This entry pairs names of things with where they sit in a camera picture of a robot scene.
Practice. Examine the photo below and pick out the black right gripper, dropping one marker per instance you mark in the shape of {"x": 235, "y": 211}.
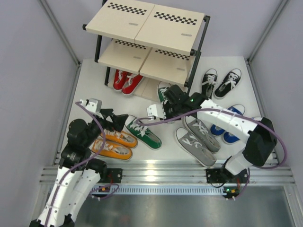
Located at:
{"x": 165, "y": 107}

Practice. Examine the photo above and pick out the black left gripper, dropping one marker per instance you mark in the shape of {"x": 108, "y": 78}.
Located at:
{"x": 118, "y": 120}

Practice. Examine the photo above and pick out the green sneaker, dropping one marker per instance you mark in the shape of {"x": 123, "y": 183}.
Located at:
{"x": 161, "y": 89}
{"x": 142, "y": 133}

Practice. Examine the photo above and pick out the red sneaker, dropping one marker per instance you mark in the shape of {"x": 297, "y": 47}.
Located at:
{"x": 119, "y": 80}
{"x": 131, "y": 83}

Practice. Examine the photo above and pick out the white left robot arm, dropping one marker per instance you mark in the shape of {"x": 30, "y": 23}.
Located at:
{"x": 78, "y": 169}

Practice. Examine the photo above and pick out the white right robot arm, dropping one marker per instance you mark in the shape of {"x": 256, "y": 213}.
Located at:
{"x": 258, "y": 136}

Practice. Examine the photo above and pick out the beige three-tier shoe shelf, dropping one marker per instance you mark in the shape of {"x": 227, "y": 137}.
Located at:
{"x": 160, "y": 43}

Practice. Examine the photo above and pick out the orange sneaker upper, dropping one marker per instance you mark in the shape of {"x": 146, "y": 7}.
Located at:
{"x": 122, "y": 138}

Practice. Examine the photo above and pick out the orange sneaker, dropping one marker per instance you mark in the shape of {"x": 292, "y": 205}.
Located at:
{"x": 111, "y": 150}
{"x": 122, "y": 138}

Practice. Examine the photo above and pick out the orange sneaker lower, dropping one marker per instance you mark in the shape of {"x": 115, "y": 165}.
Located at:
{"x": 111, "y": 150}

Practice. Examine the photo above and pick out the grey sneaker upper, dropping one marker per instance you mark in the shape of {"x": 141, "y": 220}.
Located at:
{"x": 198, "y": 128}

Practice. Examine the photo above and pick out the grey sneaker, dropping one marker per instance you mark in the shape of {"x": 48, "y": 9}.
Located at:
{"x": 198, "y": 128}
{"x": 193, "y": 146}

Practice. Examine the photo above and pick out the black sneaker left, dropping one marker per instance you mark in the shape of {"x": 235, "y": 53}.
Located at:
{"x": 208, "y": 82}

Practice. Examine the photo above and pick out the black sneaker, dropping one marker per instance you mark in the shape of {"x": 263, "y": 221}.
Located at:
{"x": 230, "y": 81}
{"x": 208, "y": 82}

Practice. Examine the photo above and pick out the grey sneaker lower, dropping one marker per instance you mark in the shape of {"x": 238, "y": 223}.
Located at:
{"x": 193, "y": 146}

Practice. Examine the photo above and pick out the blue sneaker left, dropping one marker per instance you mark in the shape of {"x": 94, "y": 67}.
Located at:
{"x": 217, "y": 131}

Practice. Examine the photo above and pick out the blue sneaker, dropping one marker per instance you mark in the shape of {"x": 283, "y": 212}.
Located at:
{"x": 217, "y": 131}
{"x": 230, "y": 137}

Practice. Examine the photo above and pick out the black sneaker right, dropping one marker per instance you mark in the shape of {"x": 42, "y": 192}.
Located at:
{"x": 230, "y": 81}

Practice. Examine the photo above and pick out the blue sneaker right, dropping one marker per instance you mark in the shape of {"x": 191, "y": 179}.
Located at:
{"x": 230, "y": 137}

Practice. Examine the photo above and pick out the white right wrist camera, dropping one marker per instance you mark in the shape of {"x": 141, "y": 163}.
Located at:
{"x": 156, "y": 110}

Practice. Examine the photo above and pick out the aluminium mounting rail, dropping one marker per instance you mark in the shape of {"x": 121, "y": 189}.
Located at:
{"x": 190, "y": 173}

